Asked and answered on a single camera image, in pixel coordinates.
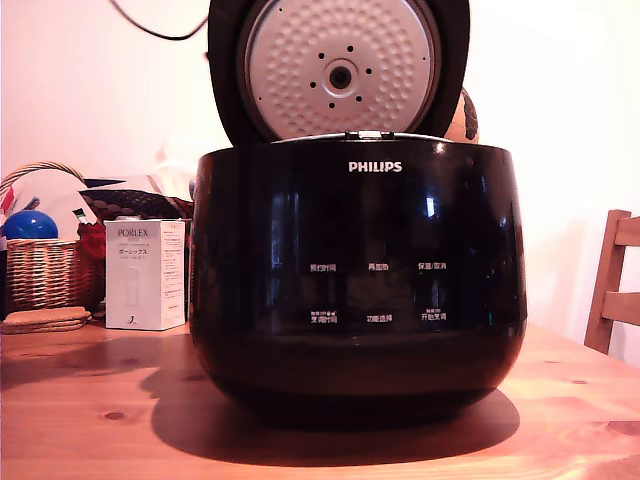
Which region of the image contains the black rice cooker lid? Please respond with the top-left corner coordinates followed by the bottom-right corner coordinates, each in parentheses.
top-left (205, 0), bottom-right (472, 146)

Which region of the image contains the black Philips rice cooker body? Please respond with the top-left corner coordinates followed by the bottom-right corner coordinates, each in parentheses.
top-left (188, 133), bottom-right (528, 411)

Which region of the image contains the white plastic bag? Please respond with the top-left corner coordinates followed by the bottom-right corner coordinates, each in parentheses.
top-left (149, 137), bottom-right (214, 194)

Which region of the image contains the white Porlex box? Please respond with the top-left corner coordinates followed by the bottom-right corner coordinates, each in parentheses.
top-left (104, 218), bottom-right (187, 331)

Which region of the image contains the dark patterned bag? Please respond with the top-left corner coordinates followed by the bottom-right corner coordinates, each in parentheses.
top-left (78, 174), bottom-right (196, 221)

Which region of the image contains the cork globe on metal stand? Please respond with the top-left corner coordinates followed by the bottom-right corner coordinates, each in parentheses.
top-left (447, 87), bottom-right (481, 145)

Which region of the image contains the red knitted item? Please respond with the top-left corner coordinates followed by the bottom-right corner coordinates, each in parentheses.
top-left (75, 222), bottom-right (106, 261)

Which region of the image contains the white printed paper bag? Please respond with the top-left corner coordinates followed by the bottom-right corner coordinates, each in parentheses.
top-left (9, 169), bottom-right (89, 221)

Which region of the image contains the wooden chair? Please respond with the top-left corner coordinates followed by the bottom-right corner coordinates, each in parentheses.
top-left (583, 209), bottom-right (640, 356)

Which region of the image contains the cork coaster stack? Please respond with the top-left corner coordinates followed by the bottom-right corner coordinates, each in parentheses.
top-left (0, 306), bottom-right (93, 335)

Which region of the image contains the blue ball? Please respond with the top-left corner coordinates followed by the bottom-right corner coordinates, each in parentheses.
top-left (2, 209), bottom-right (60, 241)

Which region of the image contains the black cable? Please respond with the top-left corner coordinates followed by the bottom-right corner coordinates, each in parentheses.
top-left (108, 0), bottom-right (207, 41)

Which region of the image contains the wicker basket with handle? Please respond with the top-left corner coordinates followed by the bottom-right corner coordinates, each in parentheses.
top-left (0, 160), bottom-right (105, 314)

